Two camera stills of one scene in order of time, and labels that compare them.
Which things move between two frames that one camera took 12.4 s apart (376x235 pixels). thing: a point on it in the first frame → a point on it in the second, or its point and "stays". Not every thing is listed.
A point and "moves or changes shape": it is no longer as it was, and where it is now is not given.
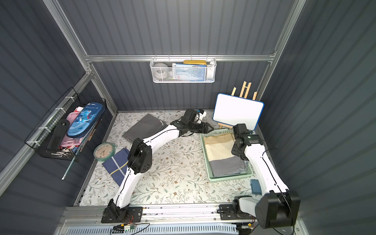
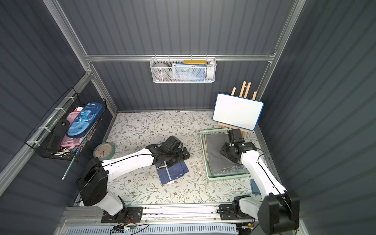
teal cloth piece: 255,187 stays
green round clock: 104,151 stays
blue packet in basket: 187,72 stays
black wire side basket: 64,133 stays
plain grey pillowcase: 147,126 → 220,164
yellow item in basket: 195,61 stays
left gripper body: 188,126 → 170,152
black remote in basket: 58,137 stays
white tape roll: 160,70 stays
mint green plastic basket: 208,170 stays
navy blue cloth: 117,165 moves or changes shape
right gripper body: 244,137 → 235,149
